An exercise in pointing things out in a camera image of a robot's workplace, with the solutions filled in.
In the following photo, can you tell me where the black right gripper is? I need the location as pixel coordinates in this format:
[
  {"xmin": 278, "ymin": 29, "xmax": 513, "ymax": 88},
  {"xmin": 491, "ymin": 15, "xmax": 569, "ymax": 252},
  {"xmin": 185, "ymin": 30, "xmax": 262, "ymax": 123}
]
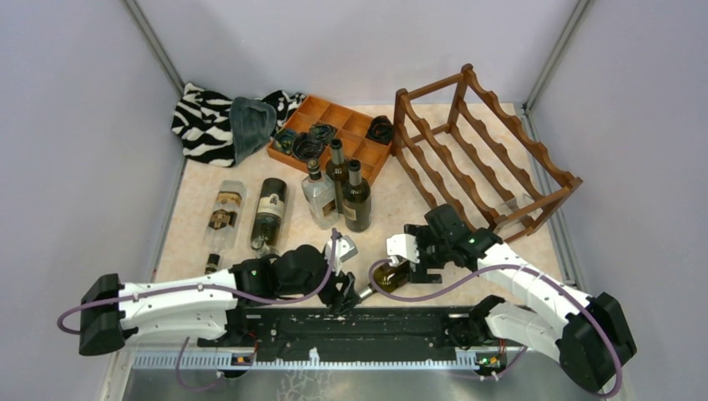
[{"xmin": 404, "ymin": 224, "xmax": 452, "ymax": 282}]

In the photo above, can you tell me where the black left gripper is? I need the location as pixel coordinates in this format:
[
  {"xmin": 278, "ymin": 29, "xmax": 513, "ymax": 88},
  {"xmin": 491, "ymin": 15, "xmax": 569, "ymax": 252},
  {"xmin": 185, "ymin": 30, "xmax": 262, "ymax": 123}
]
[{"xmin": 280, "ymin": 250, "xmax": 362, "ymax": 313}]

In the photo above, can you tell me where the green wine bottle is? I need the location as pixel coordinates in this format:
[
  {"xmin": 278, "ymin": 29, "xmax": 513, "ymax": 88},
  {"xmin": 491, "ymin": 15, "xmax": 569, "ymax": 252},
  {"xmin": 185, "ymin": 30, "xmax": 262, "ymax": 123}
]
[{"xmin": 358, "ymin": 261, "xmax": 410, "ymax": 303}]

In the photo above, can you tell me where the dark wine bottle front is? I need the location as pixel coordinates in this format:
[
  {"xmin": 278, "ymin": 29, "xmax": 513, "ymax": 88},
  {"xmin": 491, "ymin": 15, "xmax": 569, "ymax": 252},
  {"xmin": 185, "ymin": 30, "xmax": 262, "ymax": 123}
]
[{"xmin": 342, "ymin": 159, "xmax": 372, "ymax": 232}]

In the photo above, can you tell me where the dark wine bottle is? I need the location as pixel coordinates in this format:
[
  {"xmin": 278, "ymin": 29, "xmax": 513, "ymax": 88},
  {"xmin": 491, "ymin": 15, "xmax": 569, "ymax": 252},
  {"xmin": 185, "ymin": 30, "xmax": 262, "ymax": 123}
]
[
  {"xmin": 326, "ymin": 138, "xmax": 348, "ymax": 214},
  {"xmin": 342, "ymin": 159, "xmax": 372, "ymax": 232},
  {"xmin": 250, "ymin": 177, "xmax": 287, "ymax": 247}
]

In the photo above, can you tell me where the wooden wine rack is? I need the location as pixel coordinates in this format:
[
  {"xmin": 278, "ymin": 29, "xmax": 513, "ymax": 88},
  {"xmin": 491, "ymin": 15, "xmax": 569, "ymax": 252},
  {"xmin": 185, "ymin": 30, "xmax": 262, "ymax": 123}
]
[{"xmin": 392, "ymin": 63, "xmax": 583, "ymax": 242}]

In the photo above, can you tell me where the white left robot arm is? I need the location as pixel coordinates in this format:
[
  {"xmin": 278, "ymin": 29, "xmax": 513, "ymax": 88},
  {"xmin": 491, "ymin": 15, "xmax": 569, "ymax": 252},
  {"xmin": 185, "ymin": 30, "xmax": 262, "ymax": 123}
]
[{"xmin": 75, "ymin": 238, "xmax": 358, "ymax": 356}]

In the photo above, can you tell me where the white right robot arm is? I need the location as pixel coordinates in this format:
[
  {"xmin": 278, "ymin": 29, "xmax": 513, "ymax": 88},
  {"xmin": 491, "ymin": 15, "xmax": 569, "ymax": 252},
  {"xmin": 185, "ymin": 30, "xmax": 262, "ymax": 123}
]
[{"xmin": 387, "ymin": 205, "xmax": 637, "ymax": 398}]

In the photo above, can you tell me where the small clear glass bottle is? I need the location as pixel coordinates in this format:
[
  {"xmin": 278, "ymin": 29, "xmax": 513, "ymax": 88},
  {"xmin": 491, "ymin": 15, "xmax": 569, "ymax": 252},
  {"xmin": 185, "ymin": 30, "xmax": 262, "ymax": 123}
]
[{"xmin": 250, "ymin": 237, "xmax": 280, "ymax": 258}]

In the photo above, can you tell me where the standing clear bottle black cap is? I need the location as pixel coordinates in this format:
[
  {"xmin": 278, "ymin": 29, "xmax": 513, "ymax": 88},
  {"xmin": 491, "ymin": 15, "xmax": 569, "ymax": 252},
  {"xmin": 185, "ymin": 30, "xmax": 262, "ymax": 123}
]
[{"xmin": 301, "ymin": 159, "xmax": 339, "ymax": 230}]

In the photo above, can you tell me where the dark wine bottle lying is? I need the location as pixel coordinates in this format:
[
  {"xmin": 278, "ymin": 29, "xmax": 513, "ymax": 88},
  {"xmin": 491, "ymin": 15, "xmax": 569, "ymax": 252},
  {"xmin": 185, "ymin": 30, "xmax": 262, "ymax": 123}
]
[{"xmin": 250, "ymin": 177, "xmax": 287, "ymax": 247}]

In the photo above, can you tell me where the standing dark wine bottle back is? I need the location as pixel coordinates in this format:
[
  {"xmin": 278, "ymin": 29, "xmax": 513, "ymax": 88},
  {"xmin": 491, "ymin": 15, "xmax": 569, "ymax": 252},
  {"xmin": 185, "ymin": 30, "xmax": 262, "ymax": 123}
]
[{"xmin": 326, "ymin": 138, "xmax": 348, "ymax": 214}]

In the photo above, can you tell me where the clear liquor bottle gold label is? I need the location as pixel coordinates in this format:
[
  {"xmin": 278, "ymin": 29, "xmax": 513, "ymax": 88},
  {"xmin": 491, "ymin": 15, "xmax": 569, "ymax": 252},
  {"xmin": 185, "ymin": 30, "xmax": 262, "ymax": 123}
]
[{"xmin": 205, "ymin": 180, "xmax": 246, "ymax": 274}]

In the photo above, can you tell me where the black rolled item right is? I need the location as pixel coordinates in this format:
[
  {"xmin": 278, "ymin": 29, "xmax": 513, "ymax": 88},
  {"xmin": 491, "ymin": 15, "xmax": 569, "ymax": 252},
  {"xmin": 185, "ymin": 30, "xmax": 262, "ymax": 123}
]
[{"xmin": 366, "ymin": 115, "xmax": 394, "ymax": 145}]

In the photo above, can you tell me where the orange wooden compartment tray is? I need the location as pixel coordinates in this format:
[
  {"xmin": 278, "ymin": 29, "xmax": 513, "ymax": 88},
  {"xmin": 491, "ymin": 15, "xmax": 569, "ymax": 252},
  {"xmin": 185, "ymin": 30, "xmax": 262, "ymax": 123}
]
[{"xmin": 267, "ymin": 95, "xmax": 392, "ymax": 184}]

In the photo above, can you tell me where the zebra striped cloth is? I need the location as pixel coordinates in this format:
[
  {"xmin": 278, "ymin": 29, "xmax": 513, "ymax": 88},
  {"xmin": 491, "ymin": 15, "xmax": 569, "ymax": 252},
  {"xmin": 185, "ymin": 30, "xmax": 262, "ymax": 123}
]
[{"xmin": 171, "ymin": 83, "xmax": 306, "ymax": 167}]

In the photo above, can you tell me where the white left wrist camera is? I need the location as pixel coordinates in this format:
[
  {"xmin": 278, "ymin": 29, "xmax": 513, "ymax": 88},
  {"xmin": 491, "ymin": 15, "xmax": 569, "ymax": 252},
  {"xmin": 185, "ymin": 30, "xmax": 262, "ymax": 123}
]
[{"xmin": 324, "ymin": 236, "xmax": 358, "ymax": 275}]

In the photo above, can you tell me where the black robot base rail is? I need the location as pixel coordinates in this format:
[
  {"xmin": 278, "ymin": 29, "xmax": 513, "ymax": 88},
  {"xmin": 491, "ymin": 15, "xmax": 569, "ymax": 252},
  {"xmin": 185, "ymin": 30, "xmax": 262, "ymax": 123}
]
[{"xmin": 134, "ymin": 306, "xmax": 523, "ymax": 377}]

